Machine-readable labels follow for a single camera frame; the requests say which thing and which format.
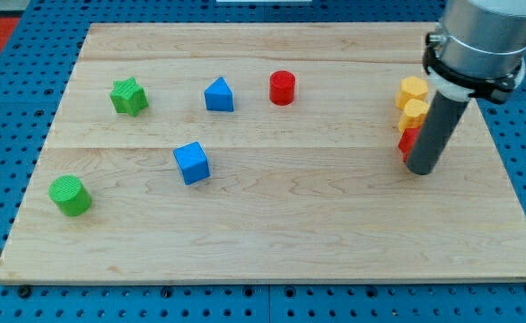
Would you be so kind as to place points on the red star block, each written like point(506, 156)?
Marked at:
point(407, 141)

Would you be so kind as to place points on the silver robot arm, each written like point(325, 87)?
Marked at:
point(483, 38)

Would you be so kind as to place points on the green star block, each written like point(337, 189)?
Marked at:
point(128, 97)

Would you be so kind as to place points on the yellow heart block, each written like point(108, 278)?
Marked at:
point(413, 114)

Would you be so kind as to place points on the blue cube block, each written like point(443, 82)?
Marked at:
point(192, 163)

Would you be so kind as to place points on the blue triangle block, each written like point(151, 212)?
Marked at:
point(219, 96)

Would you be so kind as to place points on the red cylinder block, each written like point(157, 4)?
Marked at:
point(282, 87)

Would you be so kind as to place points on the wooden board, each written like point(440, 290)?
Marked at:
point(314, 192)

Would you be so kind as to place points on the yellow hexagon block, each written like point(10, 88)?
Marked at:
point(411, 88)

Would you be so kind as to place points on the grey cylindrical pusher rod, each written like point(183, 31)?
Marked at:
point(441, 120)

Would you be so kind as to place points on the green cylinder block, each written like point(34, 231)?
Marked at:
point(70, 195)

